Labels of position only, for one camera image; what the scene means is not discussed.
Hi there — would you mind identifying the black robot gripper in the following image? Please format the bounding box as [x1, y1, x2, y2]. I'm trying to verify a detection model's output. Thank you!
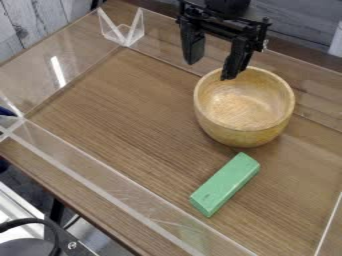
[177, 0, 272, 80]

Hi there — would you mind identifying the green rectangular block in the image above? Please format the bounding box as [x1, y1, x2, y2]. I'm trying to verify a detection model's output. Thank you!
[190, 152, 261, 218]

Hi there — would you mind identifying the light wooden bowl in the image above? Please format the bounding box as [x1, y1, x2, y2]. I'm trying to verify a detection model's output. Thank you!
[194, 66, 296, 148]

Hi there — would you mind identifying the white object at right edge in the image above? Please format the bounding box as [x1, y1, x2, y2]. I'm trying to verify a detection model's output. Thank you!
[329, 20, 342, 58]

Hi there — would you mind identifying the blue object at left edge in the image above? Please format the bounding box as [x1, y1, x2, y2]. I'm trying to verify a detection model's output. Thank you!
[0, 106, 18, 117]

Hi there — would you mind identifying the black metal table leg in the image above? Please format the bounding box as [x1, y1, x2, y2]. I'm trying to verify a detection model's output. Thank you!
[50, 199, 66, 225]

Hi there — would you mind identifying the black cable loop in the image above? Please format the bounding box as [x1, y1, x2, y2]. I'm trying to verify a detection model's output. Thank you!
[0, 218, 65, 256]

